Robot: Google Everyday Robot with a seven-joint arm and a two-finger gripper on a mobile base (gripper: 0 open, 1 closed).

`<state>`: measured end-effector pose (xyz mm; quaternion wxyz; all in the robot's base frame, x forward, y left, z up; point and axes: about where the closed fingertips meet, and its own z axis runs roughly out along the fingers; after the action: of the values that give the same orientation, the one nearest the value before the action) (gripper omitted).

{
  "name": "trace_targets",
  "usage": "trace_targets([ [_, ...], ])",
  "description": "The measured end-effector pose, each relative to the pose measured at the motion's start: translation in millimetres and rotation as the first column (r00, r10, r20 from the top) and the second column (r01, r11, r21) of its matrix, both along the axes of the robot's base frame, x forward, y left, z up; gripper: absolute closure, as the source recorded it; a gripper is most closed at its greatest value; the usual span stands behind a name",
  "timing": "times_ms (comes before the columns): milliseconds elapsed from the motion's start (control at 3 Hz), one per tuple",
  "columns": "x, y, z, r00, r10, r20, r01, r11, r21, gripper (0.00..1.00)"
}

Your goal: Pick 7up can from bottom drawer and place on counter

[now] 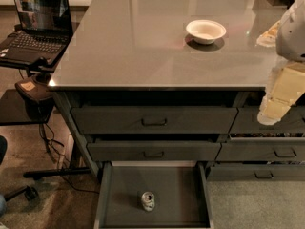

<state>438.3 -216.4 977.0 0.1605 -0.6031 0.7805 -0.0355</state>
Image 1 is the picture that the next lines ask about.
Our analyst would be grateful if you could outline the open bottom left drawer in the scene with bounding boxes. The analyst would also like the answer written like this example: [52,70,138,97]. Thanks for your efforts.
[93,162,214,229]

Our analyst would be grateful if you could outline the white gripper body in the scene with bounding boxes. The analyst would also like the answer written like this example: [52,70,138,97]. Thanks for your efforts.
[256,21,280,47]

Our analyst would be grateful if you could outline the top left grey drawer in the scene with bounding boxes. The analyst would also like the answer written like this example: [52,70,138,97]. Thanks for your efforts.
[71,106,237,134]

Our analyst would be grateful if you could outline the bottom right grey drawer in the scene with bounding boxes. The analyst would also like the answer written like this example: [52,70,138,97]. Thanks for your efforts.
[208,165,305,181]

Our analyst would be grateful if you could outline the middle right grey drawer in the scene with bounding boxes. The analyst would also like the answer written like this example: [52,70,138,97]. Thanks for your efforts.
[216,137,305,162]

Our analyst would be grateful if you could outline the black open laptop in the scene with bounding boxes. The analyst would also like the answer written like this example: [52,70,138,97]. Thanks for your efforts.
[0,0,73,67]

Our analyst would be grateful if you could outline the middle left grey drawer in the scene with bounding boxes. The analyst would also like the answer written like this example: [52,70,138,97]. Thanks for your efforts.
[87,141,220,161]

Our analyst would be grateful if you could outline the black office chair base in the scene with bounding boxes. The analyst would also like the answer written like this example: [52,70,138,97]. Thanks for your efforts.
[4,167,91,201]

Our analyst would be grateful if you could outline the black device with sticky note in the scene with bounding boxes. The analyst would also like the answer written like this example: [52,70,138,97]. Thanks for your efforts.
[15,74,54,119]

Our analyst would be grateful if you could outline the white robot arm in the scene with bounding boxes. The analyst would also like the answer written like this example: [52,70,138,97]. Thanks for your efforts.
[256,0,305,126]

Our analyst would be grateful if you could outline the silver 7up soda can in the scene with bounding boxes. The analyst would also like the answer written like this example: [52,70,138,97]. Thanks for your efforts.
[141,192,155,212]

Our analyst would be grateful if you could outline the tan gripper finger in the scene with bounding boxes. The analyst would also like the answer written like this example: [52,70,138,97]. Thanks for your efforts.
[271,62,305,106]
[257,96,291,126]

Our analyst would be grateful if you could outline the black floor cables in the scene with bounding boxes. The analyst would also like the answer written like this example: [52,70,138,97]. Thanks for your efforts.
[38,123,100,195]

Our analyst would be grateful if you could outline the black laptop stand table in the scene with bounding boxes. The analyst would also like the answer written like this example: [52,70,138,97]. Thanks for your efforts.
[0,53,63,126]

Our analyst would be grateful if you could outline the top right grey drawer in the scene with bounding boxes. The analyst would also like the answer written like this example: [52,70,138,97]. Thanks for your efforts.
[231,106,305,134]

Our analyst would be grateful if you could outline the grey drawer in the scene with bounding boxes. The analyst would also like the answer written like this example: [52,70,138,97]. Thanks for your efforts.
[71,106,237,134]
[216,137,305,162]
[87,141,220,161]
[231,106,305,134]
[208,165,305,181]

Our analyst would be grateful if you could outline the person's knee in jeans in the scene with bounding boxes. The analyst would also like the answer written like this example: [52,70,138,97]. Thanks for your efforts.
[0,136,8,164]

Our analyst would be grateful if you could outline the white paper bowl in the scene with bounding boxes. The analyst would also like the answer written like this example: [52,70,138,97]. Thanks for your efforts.
[186,20,227,45]

